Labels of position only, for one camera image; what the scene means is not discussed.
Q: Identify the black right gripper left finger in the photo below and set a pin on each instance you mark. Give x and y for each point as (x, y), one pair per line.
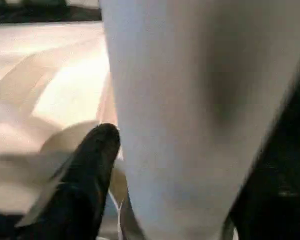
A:
(75, 195)

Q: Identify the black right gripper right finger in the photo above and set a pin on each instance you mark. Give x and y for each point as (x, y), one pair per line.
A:
(275, 200)

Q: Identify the white plastic table top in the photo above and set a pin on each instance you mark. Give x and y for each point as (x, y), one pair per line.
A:
(45, 90)

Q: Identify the white plastic table leg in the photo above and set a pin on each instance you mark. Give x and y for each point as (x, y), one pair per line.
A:
(190, 100)

